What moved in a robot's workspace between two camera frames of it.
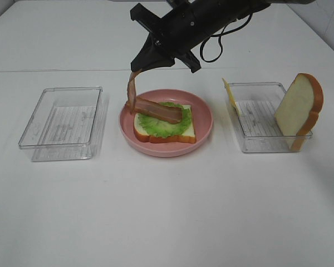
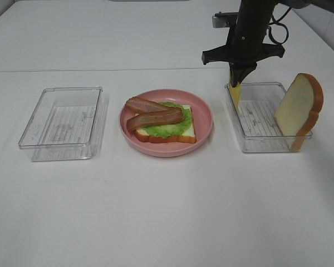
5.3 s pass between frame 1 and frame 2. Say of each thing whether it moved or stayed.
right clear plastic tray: stayed
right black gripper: moved
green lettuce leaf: stayed
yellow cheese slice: moved
